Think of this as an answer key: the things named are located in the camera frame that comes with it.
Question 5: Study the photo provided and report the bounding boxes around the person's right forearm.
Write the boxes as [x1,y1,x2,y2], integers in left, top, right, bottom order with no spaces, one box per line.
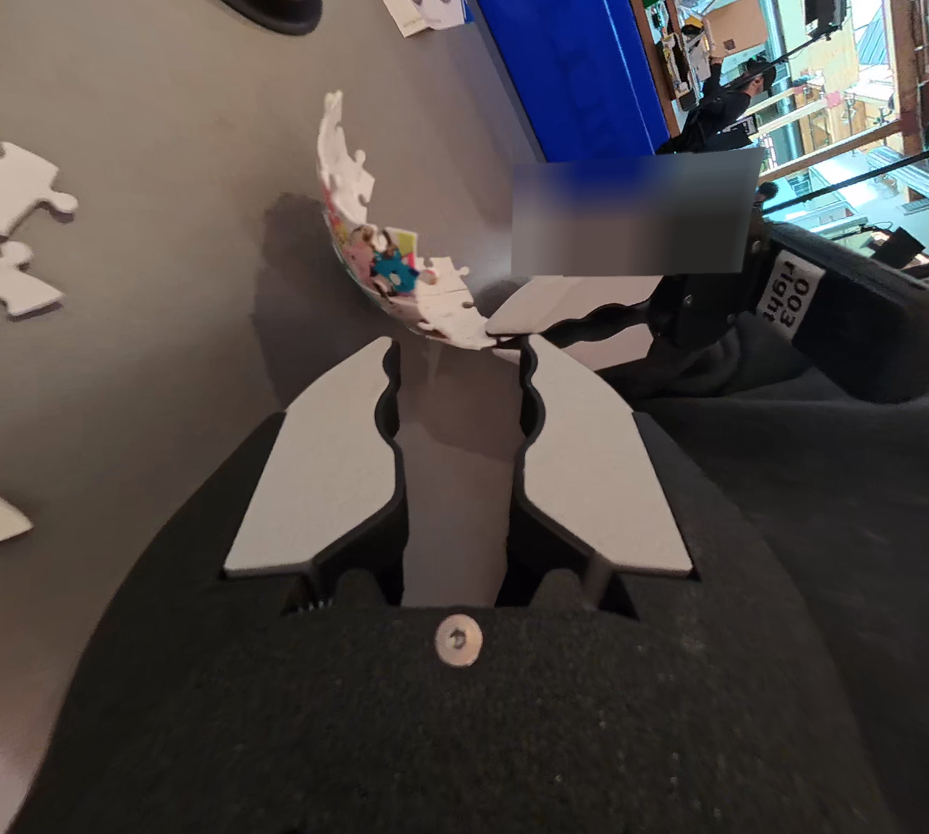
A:
[639,329,836,421]

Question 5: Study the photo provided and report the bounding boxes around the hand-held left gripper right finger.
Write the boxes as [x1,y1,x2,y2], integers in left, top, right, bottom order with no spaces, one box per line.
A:
[508,335,694,606]

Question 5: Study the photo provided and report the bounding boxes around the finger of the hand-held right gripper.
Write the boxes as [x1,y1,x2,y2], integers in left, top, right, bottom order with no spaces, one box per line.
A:
[485,275,665,336]
[550,324,659,372]

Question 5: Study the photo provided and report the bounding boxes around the brown cardboard box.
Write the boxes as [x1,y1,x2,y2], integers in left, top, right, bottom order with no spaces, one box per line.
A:
[700,0,770,59]

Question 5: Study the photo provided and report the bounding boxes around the pile of white puzzle pieces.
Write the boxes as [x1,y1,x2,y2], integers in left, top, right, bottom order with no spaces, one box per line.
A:
[0,141,79,543]

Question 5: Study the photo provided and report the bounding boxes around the blue plastic crate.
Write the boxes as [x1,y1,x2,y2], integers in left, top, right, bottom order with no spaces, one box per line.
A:
[459,0,669,164]

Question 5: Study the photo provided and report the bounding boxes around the curved assembled puzzle section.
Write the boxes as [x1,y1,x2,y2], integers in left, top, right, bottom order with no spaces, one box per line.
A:
[317,90,498,350]

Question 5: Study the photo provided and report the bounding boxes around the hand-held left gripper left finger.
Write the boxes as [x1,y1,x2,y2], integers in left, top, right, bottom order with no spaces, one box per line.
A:
[224,337,405,606]

